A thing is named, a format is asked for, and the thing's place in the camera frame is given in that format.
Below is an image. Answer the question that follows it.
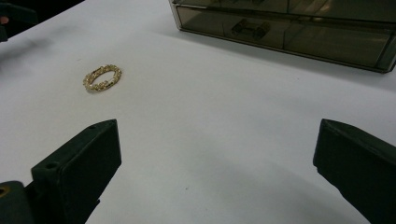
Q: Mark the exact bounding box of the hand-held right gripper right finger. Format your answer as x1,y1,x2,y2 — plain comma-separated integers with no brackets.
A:
313,119,396,224

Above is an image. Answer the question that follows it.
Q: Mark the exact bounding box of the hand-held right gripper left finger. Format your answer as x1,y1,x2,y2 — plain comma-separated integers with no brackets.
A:
26,119,122,224

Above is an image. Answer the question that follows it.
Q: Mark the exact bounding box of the gold chain ring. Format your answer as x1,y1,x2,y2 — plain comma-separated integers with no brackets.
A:
82,63,123,92

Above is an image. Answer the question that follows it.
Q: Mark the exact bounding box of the smoky transparent jewelry box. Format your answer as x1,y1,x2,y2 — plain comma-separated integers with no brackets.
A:
168,0,396,75

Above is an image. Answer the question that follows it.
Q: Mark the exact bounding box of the smoky transparent drawer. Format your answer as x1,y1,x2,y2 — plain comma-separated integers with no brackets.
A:
176,6,396,71
172,0,396,23

